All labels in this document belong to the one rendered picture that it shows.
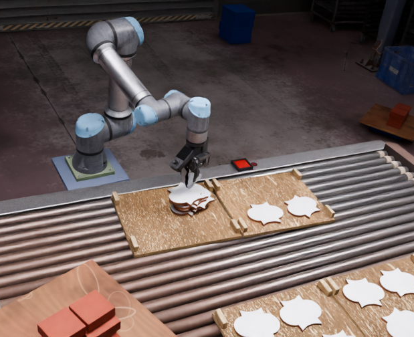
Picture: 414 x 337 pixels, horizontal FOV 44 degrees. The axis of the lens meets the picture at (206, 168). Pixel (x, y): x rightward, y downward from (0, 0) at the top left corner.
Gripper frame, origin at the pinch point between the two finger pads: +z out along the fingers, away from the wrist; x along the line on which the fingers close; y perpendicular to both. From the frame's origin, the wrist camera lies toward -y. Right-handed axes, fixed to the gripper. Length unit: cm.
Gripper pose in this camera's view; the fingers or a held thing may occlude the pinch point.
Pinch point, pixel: (186, 186)
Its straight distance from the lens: 196.0
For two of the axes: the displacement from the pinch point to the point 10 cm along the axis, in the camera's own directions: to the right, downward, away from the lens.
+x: -7.4, -4.4, 5.1
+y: 6.6, -3.5, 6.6
